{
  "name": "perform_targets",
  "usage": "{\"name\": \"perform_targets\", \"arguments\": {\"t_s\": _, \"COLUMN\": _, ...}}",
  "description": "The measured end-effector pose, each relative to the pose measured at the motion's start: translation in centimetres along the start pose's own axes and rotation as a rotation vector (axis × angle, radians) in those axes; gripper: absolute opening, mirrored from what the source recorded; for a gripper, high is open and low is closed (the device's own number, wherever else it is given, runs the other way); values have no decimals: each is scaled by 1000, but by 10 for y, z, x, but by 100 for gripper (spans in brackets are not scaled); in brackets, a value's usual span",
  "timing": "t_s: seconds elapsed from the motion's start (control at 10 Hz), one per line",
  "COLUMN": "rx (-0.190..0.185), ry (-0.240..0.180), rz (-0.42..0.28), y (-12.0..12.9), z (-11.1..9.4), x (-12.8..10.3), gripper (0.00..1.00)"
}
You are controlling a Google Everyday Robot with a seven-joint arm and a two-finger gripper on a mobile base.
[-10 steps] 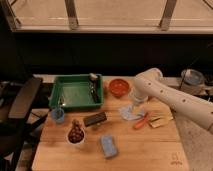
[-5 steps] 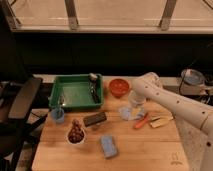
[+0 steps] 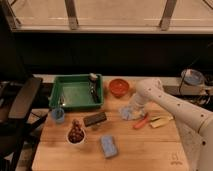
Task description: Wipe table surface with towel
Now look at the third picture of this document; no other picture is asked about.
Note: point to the dish brush in bin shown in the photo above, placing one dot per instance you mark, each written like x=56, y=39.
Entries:
x=93, y=86

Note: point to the black chair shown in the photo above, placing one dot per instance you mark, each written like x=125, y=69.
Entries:
x=16, y=130

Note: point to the green plastic bin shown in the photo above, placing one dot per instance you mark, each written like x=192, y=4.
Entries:
x=72, y=92

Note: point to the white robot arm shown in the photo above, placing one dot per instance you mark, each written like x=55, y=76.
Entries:
x=197, y=118

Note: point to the orange carrot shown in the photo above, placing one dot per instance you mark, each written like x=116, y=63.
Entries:
x=141, y=123

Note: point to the orange bowl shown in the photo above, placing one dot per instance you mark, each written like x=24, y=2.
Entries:
x=118, y=87

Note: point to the blue cup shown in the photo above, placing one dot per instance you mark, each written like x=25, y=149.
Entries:
x=58, y=115

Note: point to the light blue towel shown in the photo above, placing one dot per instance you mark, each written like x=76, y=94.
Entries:
x=130, y=113

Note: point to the blue sponge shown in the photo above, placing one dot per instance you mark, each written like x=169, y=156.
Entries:
x=108, y=146

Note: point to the dark brown block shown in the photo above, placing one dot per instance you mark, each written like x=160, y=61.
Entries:
x=94, y=119

